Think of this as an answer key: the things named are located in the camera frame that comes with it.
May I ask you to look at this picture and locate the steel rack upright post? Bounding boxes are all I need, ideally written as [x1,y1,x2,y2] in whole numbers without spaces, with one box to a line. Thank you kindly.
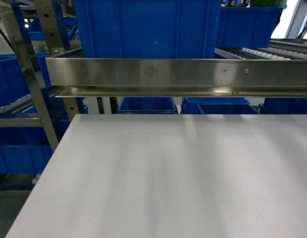
[0,0,61,151]

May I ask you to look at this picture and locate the stainless steel roller shelf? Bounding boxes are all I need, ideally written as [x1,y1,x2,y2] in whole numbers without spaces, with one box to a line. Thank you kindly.
[46,39,307,98]

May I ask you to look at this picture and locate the large blue bin left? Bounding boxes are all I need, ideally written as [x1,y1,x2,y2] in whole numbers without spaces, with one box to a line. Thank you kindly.
[74,0,221,59]

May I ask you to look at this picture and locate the blue bin on rollers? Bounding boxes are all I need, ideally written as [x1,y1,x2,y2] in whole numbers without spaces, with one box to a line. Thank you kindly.
[216,7,283,49]

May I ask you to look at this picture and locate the person in green sweater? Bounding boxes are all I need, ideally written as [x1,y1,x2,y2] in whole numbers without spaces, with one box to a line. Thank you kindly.
[250,0,287,9]

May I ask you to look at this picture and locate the blue bins under shelf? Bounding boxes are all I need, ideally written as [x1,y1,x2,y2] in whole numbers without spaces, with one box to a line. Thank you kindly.
[117,97,307,115]

